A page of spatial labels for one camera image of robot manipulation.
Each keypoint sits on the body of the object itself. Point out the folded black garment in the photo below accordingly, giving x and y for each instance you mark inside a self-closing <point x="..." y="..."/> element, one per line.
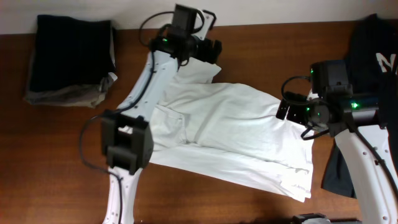
<point x="70" y="52"/>

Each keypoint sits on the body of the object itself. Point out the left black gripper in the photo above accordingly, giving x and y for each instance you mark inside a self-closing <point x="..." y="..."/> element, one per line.
<point x="211" y="50"/>

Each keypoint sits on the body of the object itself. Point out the white t-shirt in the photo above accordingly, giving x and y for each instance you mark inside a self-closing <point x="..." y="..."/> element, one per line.
<point x="229" y="131"/>

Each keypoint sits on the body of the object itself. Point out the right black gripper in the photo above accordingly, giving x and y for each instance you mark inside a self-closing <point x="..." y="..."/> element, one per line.
<point x="292" y="110"/>

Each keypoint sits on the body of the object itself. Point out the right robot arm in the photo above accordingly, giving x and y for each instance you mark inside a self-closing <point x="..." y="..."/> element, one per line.
<point x="353" y="121"/>

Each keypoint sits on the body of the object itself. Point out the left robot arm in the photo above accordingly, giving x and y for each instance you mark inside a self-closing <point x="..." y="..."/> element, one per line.
<point x="126" y="138"/>

